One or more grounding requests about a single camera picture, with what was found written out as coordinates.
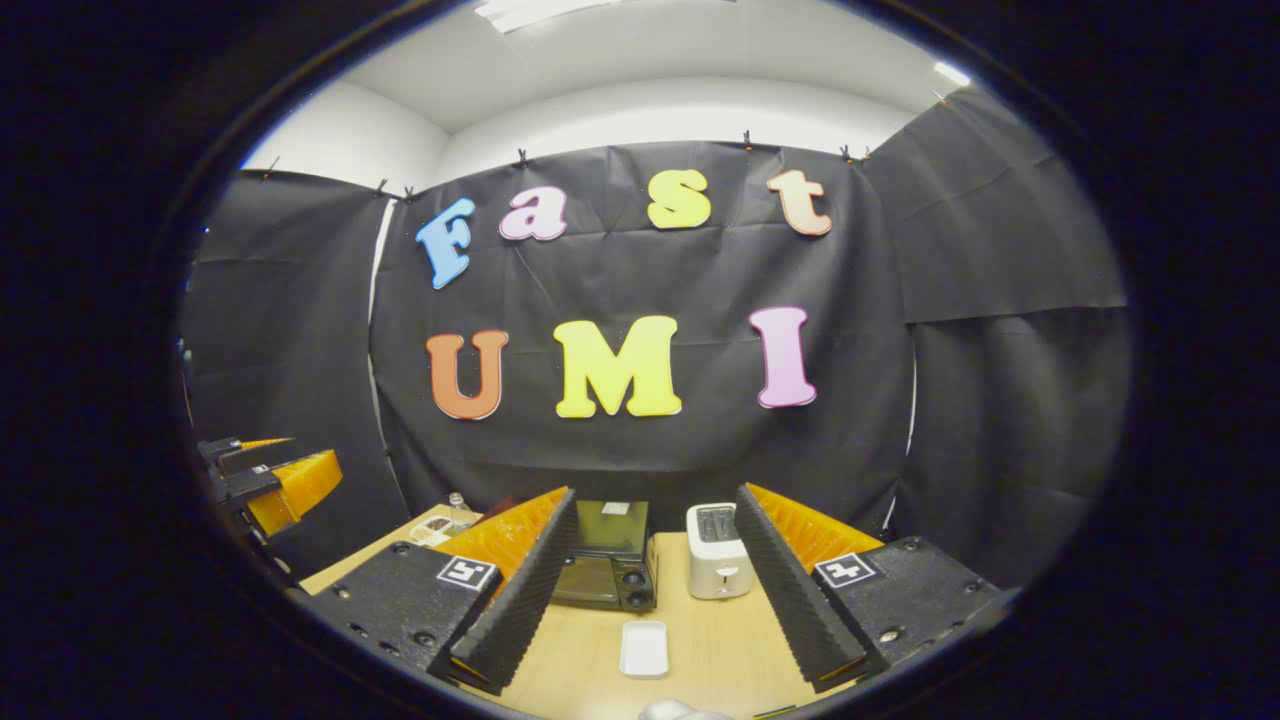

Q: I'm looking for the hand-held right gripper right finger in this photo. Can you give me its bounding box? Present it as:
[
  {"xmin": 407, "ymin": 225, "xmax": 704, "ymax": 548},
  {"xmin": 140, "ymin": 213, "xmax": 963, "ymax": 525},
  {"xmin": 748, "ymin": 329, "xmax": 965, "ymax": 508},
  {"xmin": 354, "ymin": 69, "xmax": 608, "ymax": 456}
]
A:
[{"xmin": 735, "ymin": 483, "xmax": 1013, "ymax": 693}]

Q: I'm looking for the white toaster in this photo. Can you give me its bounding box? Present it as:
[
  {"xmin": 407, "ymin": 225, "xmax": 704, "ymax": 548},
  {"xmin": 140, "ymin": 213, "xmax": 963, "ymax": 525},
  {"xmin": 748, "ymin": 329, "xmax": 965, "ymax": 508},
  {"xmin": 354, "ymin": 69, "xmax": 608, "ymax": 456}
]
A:
[{"xmin": 686, "ymin": 502, "xmax": 754, "ymax": 601}]

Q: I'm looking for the black electric oven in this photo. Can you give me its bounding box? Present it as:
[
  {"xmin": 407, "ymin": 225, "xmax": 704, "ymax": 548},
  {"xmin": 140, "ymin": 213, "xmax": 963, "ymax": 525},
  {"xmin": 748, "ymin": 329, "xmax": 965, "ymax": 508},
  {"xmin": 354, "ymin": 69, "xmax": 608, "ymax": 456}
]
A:
[{"xmin": 548, "ymin": 500, "xmax": 659, "ymax": 613}]

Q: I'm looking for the white rectangular tray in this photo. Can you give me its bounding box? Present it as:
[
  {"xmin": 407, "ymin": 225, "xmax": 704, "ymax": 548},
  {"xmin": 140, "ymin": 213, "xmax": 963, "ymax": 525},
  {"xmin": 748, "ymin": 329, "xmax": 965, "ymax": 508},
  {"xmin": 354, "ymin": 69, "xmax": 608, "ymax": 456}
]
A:
[{"xmin": 619, "ymin": 620, "xmax": 669, "ymax": 681}]

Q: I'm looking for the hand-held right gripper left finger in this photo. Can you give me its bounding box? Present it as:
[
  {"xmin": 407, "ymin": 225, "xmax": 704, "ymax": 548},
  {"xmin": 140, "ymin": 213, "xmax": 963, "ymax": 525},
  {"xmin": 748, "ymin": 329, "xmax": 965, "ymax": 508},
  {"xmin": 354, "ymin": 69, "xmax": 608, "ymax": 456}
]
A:
[{"xmin": 305, "ymin": 487, "xmax": 579, "ymax": 696}]

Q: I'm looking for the black backdrop cloth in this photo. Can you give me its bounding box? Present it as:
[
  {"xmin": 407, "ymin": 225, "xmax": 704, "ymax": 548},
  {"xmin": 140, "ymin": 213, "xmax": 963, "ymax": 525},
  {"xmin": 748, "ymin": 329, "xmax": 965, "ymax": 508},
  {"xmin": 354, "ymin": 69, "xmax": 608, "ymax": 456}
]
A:
[{"xmin": 180, "ymin": 85, "xmax": 1131, "ymax": 591}]

